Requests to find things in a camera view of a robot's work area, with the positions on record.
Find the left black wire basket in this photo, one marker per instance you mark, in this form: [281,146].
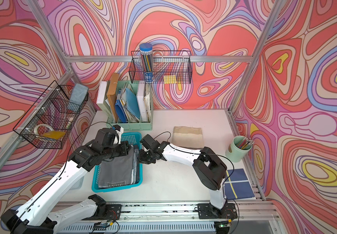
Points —
[52,107]

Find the back black wire basket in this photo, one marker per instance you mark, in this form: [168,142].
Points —
[166,62]

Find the green pencil cup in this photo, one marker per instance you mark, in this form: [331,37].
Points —
[238,148]

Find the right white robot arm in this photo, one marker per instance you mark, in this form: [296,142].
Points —
[210,169]

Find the black wire basket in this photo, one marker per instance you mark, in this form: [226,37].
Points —
[52,107]
[166,62]

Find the blue lidded pencil tube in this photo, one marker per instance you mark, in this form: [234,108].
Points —
[146,54]

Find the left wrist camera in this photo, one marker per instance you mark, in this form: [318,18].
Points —
[119,131]

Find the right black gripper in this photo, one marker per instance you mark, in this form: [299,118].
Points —
[142,159]

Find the grey blue sponge block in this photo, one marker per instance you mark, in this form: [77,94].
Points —
[79,93]

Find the navy pillowcase with yellow stripe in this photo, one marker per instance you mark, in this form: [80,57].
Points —
[237,186]

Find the blue folder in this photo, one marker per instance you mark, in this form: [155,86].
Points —
[131,103]

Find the yellow card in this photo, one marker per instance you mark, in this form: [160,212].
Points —
[56,135]

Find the green file organizer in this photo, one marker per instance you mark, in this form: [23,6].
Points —
[128,122]

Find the grey pillowcase with label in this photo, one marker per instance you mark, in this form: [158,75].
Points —
[121,171]

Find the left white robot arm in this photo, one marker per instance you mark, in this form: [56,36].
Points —
[36,215]

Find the white book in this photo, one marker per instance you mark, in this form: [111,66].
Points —
[101,97]

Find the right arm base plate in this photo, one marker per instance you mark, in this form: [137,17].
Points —
[207,211]

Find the yellow sticky notes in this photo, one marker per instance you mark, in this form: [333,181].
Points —
[170,79]

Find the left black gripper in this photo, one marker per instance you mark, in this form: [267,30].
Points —
[124,150]

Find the beige and grey pillowcase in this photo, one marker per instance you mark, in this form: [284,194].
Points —
[188,137]

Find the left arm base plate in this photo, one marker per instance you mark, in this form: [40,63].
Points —
[113,212]

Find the brown folder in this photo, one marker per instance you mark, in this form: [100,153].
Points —
[112,94]

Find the teal plastic basket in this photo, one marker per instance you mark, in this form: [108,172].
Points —
[133,139]

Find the white tape roll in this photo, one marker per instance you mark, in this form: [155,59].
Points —
[42,128]

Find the white binder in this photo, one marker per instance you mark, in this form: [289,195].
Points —
[140,95]

